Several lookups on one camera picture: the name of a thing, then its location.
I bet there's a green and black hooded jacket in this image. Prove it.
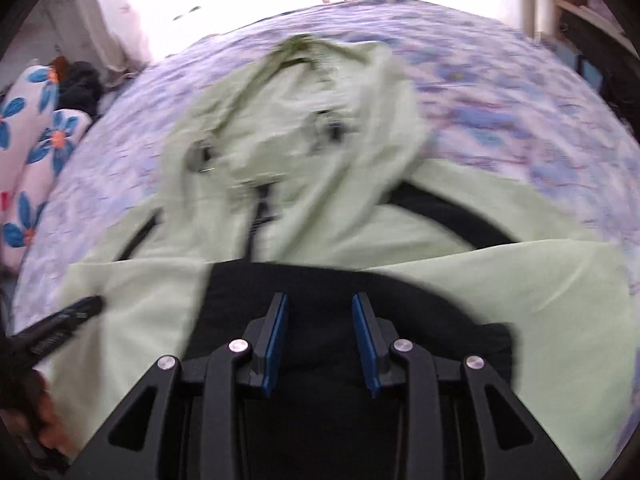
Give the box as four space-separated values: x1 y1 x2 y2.
49 35 634 479

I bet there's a dark clothes pile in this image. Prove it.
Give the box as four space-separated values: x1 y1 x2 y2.
52 55 104 122

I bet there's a person's left hand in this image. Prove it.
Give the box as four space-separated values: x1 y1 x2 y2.
1 370 77 458

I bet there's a blue flower print folded quilt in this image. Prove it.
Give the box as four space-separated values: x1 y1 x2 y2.
1 65 91 274

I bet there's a purple cat print blanket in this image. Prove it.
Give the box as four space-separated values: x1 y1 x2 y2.
9 0 639 330

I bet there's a wooden bookshelf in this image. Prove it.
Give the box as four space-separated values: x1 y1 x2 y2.
555 0 639 134

